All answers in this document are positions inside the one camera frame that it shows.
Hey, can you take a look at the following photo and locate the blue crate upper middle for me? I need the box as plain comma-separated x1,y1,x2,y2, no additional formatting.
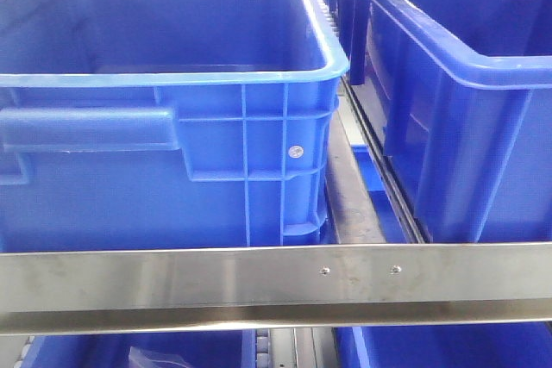
1,0,348,253

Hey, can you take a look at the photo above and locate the metal roller track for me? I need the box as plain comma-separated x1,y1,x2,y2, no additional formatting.
321,0,432,245

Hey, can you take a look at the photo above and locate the blue crate lower right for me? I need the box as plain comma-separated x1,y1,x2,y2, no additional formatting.
336,322,551,367

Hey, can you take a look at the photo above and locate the blue crate lower left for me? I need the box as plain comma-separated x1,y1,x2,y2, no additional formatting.
21,330,256,367

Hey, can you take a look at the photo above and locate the blue crate upper right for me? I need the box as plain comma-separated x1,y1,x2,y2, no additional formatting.
336,0,551,242

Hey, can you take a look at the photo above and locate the stainless steel shelf rail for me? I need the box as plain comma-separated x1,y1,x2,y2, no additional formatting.
1,243,551,334

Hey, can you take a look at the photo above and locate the blue crate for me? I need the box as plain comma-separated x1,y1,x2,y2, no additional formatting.
336,0,551,242
336,322,551,367
1,0,348,253
21,330,256,367

